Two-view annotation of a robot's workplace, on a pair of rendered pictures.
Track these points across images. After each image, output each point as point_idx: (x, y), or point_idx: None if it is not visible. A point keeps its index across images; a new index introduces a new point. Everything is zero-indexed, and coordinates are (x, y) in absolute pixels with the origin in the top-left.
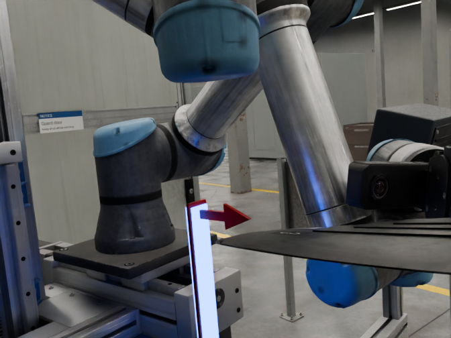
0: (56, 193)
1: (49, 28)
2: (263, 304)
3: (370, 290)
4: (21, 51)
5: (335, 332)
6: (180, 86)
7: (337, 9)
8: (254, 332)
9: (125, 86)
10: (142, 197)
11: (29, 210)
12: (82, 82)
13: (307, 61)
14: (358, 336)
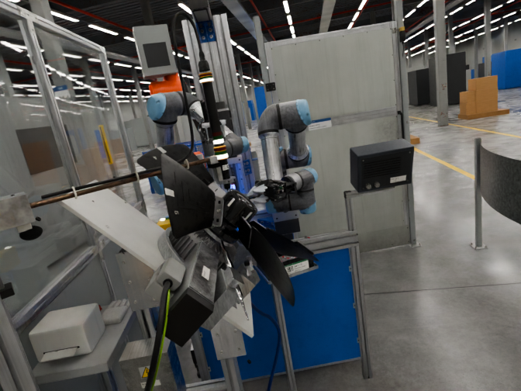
0: (316, 157)
1: (314, 79)
2: (467, 235)
3: (273, 210)
4: (299, 93)
5: (499, 262)
6: (399, 94)
7: (296, 124)
8: (443, 248)
9: (357, 100)
10: None
11: (252, 174)
12: (331, 102)
13: (267, 148)
14: (513, 269)
